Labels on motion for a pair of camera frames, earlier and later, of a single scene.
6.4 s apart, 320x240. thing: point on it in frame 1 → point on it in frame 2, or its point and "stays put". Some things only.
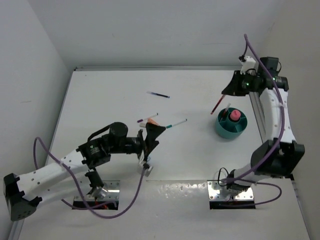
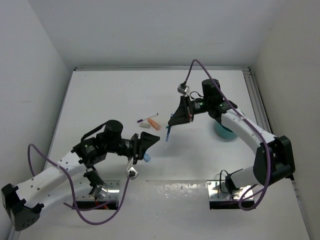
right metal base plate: x=217 y=192 stays put
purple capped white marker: x=149 y=117 stays put
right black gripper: x=233 y=88 → x=184 y=114
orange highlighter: x=150 y=120 stays put
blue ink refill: x=158 y=94 → x=169 y=127
